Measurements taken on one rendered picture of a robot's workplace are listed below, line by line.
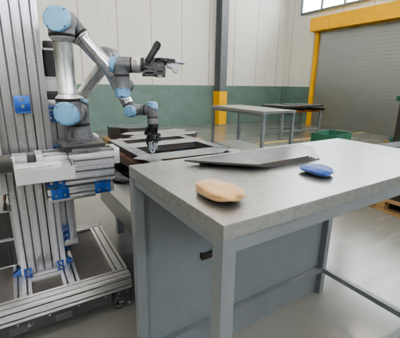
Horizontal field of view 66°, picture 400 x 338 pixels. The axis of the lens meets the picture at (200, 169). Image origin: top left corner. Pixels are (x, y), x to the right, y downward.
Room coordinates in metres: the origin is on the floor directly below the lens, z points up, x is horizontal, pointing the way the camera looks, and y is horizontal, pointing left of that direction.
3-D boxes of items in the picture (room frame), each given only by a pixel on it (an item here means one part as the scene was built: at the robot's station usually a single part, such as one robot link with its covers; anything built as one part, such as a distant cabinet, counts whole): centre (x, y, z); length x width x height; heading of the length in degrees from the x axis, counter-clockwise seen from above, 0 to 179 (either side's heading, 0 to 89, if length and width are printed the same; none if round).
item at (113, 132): (6.98, 1.54, 0.20); 1.20 x 0.80 x 0.41; 117
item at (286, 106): (8.45, -2.47, 0.43); 1.66 x 0.84 x 0.85; 121
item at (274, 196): (1.23, -0.44, 1.03); 1.30 x 0.60 x 0.04; 123
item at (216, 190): (0.80, -0.05, 1.07); 0.16 x 0.10 x 0.04; 32
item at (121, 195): (2.10, 0.62, 0.67); 1.30 x 0.20 x 0.03; 33
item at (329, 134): (5.31, -2.25, 0.29); 0.61 x 0.46 x 0.57; 131
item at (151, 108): (2.15, 0.34, 1.18); 0.09 x 0.08 x 0.11; 81
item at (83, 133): (1.69, 0.67, 1.09); 0.15 x 0.15 x 0.10
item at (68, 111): (1.55, 0.65, 1.41); 0.15 x 0.12 x 0.55; 5
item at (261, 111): (5.64, -0.89, 0.48); 1.50 x 0.70 x 0.95; 31
